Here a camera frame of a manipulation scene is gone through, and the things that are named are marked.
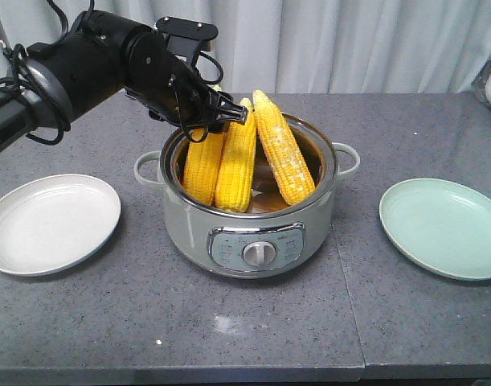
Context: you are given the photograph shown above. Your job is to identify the black gripper viewer left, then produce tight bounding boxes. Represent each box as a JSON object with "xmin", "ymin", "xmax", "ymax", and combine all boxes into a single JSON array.
[{"xmin": 125, "ymin": 32, "xmax": 248, "ymax": 129}]

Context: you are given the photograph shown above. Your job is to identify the yellow corn cob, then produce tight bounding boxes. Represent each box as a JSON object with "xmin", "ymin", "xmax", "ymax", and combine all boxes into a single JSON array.
[
  {"xmin": 215, "ymin": 97, "xmax": 256, "ymax": 213},
  {"xmin": 182, "ymin": 133, "xmax": 225, "ymax": 205}
]

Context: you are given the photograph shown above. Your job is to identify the speckled orange-yellow corn cob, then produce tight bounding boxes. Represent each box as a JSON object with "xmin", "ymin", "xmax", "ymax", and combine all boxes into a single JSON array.
[{"xmin": 252, "ymin": 89, "xmax": 315, "ymax": 206}]

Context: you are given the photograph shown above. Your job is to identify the grey pleated curtain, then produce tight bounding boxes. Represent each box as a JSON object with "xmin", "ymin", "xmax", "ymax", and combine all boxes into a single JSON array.
[{"xmin": 0, "ymin": 0, "xmax": 491, "ymax": 94}]

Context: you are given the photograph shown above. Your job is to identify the grey-green electric cooking pot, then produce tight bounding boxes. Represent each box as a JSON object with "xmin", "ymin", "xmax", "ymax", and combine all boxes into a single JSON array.
[{"xmin": 134, "ymin": 115, "xmax": 360, "ymax": 279}]

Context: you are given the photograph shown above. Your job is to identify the white round plate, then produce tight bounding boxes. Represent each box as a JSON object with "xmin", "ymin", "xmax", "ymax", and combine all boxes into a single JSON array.
[{"xmin": 0, "ymin": 174, "xmax": 121, "ymax": 277}]

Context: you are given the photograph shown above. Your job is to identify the light green round plate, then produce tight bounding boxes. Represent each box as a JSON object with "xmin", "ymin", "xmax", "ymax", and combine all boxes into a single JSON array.
[{"xmin": 378, "ymin": 178, "xmax": 491, "ymax": 281}]

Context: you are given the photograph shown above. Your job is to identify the black camera mount viewer left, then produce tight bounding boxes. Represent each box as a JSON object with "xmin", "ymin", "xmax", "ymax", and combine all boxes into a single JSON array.
[{"xmin": 155, "ymin": 16, "xmax": 219, "ymax": 67}]

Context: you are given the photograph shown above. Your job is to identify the black cable viewer left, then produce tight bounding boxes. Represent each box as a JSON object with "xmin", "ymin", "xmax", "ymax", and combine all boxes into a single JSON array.
[{"xmin": 0, "ymin": 2, "xmax": 105, "ymax": 152}]

